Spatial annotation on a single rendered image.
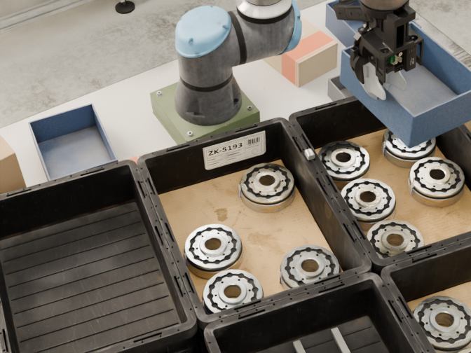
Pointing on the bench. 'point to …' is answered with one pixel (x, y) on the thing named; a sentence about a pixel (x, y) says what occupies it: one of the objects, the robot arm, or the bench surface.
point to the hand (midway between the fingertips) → (376, 89)
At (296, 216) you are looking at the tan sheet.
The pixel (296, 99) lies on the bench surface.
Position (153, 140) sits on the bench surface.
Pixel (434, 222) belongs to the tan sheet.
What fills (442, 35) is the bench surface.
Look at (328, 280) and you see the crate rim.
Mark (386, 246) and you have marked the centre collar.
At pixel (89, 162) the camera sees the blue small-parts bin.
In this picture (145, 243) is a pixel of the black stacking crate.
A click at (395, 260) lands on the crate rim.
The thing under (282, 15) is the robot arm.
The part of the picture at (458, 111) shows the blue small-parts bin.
